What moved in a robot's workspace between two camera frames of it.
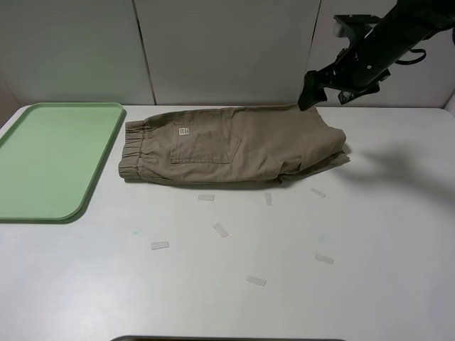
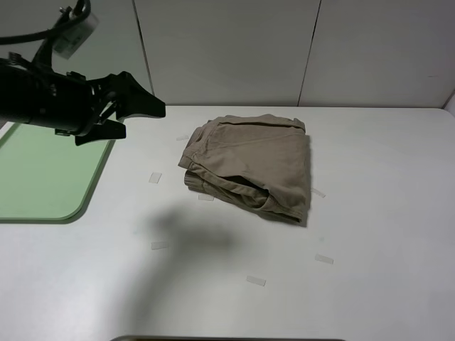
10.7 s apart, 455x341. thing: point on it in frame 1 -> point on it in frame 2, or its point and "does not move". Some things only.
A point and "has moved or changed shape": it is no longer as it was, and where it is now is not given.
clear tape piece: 317,192 does not move
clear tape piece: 256,280 does not move
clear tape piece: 206,197 does not move
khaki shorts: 242,144 has moved or changed shape
